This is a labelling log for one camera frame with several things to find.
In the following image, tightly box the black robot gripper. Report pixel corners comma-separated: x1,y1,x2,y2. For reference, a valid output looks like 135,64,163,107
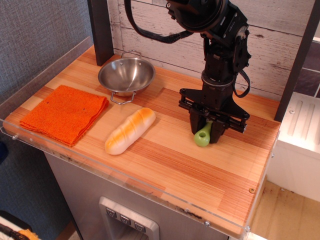
179,83,250,144

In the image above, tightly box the green handled grey spatula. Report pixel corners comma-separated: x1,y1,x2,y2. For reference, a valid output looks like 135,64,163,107
193,121,213,147

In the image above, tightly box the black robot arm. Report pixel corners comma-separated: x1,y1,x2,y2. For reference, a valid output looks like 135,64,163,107
166,0,251,144

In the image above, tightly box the toy bread loaf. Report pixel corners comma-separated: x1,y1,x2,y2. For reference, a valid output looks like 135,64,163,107
104,107,156,155

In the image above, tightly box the white toy sink unit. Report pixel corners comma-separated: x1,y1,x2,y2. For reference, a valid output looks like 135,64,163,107
266,92,320,201

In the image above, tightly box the silver dispenser panel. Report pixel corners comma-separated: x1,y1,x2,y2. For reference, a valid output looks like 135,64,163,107
99,196,160,240

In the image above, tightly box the grey toy fridge cabinet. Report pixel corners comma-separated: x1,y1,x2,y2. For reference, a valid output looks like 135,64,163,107
45,153,228,240

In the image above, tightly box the orange folded cloth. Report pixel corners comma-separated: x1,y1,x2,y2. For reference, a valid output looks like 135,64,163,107
19,85,109,147

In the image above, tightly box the clear acrylic edge guard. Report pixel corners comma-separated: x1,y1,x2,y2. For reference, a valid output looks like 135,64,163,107
3,38,280,240

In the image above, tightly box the orange object bottom left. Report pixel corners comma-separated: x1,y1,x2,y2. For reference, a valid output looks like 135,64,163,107
18,229,39,240

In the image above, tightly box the steel pan with handles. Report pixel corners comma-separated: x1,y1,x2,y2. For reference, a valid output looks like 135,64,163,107
98,50,156,105

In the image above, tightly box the dark right shelf post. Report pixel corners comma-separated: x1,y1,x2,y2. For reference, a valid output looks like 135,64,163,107
274,0,320,122

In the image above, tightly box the dark shelf post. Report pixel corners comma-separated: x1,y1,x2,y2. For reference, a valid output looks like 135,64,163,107
274,0,320,122
87,0,114,66

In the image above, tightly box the dark left shelf post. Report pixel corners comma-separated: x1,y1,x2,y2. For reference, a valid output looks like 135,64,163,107
87,0,114,66

